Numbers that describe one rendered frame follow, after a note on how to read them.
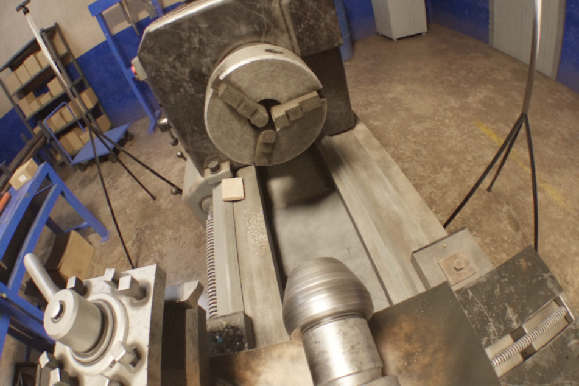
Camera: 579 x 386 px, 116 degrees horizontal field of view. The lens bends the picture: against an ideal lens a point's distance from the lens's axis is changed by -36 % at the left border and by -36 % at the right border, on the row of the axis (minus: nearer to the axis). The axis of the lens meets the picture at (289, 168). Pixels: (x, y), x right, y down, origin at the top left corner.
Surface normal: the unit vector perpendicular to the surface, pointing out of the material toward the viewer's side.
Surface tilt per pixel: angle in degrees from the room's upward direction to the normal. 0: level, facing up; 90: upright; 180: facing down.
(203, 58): 90
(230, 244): 45
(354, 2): 90
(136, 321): 0
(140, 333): 0
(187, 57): 90
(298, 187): 0
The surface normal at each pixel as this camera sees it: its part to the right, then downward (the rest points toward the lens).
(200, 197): 0.20, 0.60
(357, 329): 0.43, -0.76
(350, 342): 0.07, -0.80
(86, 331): 0.93, -0.04
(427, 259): -0.27, -0.72
